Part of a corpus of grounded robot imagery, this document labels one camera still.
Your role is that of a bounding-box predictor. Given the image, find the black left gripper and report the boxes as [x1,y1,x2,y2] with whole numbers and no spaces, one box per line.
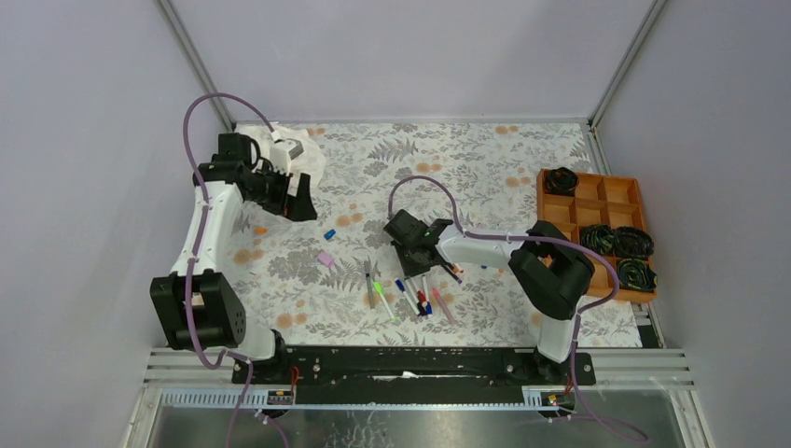
[243,161,317,222]

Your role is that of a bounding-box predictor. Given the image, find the pink highlighter cap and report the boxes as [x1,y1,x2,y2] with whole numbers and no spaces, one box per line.
[317,252,335,268]

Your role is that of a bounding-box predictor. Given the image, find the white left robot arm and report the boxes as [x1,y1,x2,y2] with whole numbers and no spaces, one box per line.
[149,133,317,384]

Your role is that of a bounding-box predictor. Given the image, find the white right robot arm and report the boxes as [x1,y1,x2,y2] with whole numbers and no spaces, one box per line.
[383,210,595,385]

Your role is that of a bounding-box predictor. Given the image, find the dark blue pen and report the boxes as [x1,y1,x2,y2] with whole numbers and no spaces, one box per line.
[443,266,463,285]

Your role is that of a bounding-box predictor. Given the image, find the pink thin pen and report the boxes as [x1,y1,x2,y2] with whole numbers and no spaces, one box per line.
[432,287,456,326]

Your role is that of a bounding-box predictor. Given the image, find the grey pen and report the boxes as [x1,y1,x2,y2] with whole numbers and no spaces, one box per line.
[363,260,376,309]

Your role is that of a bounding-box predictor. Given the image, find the blue capped marker lower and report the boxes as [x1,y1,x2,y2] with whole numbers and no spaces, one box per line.
[395,278,420,315]

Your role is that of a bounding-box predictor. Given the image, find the red capped marker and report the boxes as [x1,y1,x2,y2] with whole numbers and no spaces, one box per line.
[407,278,428,316]

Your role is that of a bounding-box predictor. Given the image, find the white crumpled cloth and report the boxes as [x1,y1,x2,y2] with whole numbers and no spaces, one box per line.
[234,121,326,189]

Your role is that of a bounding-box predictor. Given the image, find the green capped marker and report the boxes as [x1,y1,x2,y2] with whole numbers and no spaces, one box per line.
[373,281,397,322]

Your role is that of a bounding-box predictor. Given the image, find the floral table mat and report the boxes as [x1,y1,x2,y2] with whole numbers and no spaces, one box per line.
[197,120,644,349]

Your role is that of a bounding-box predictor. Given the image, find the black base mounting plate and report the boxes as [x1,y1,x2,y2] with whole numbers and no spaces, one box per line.
[231,345,596,405]

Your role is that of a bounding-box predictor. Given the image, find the wooden compartment tray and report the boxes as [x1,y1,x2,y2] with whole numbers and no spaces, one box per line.
[536,168,658,304]

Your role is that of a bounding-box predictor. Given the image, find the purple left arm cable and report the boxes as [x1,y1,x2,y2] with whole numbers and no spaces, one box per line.
[181,92,285,448]

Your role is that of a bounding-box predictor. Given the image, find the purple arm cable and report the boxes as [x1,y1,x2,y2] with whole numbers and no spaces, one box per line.
[387,175,651,446]
[181,92,285,448]

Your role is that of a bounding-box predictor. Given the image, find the black coiled cable top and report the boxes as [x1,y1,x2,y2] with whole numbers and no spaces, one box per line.
[543,166,581,197]

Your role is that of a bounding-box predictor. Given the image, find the black coiled cable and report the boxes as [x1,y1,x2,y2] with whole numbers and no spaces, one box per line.
[543,166,581,197]
[617,257,659,293]
[613,226,657,259]
[579,223,617,255]

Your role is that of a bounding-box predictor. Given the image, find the black coiled cable middle left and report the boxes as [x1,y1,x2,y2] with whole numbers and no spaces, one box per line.
[579,223,617,255]

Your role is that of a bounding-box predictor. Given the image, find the black coiled cable middle right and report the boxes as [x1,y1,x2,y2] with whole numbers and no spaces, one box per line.
[613,226,657,259]

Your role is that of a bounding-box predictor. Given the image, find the black coiled cable bottom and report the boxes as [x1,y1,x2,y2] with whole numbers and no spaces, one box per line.
[617,257,659,293]

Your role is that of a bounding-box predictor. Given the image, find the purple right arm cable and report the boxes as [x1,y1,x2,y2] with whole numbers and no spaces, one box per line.
[387,175,651,446]

